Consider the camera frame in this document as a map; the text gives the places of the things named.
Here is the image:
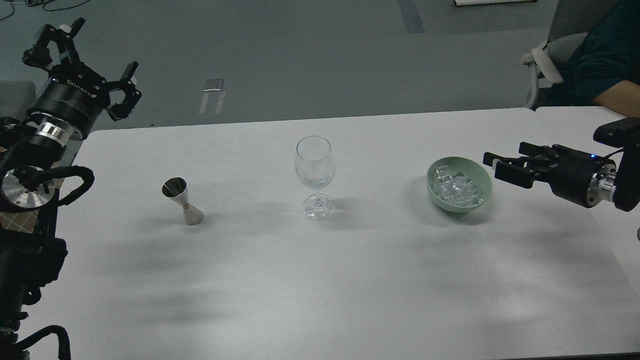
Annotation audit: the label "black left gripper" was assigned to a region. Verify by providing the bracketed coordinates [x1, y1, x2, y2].
[22, 17, 142, 141]

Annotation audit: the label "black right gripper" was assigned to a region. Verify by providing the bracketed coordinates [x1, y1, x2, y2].
[482, 141, 617, 208]

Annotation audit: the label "steel double jigger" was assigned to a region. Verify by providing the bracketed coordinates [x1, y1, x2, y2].
[161, 177, 204, 226]

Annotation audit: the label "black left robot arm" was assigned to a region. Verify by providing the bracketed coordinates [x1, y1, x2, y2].
[0, 18, 142, 360]

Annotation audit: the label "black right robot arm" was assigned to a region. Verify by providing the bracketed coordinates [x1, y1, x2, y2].
[482, 117, 640, 212]

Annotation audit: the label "pile of ice cubes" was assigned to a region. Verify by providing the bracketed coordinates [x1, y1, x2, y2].
[431, 165, 486, 208]

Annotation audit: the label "clear wine glass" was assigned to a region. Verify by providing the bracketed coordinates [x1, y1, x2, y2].
[294, 135, 336, 220]

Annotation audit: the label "grey chair left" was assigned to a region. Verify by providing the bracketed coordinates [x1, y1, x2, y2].
[0, 80, 36, 121]

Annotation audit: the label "green bowl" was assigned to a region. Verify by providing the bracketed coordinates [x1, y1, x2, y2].
[425, 156, 494, 214]

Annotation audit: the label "person in teal shirt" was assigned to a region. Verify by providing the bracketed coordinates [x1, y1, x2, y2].
[547, 0, 640, 106]

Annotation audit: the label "metal floor plate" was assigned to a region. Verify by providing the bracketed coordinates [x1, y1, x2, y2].
[202, 79, 224, 92]

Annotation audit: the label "grey office chair right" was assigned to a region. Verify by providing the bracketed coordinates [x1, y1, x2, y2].
[521, 0, 618, 110]

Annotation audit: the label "black floor cables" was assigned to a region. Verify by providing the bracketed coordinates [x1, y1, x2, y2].
[0, 0, 91, 22]

